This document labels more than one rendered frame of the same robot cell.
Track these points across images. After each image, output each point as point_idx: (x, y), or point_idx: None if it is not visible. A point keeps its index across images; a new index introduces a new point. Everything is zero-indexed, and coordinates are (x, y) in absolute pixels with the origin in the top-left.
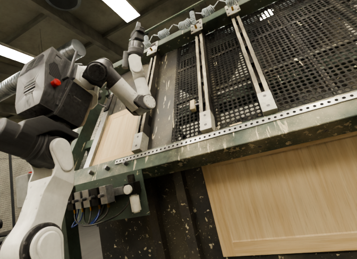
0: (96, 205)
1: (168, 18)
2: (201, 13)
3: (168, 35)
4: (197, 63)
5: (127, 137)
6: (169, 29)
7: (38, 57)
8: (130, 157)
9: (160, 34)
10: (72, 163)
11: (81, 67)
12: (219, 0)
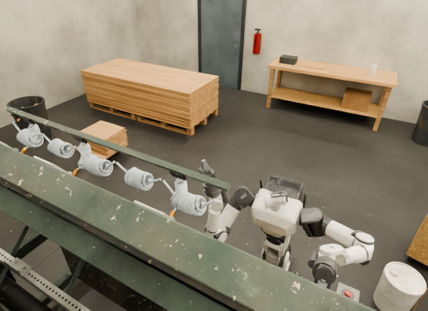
0: None
1: (122, 146)
2: (71, 150)
3: (102, 188)
4: None
5: None
6: (124, 171)
7: (288, 179)
8: None
9: (144, 179)
10: (262, 238)
11: (258, 191)
12: (41, 134)
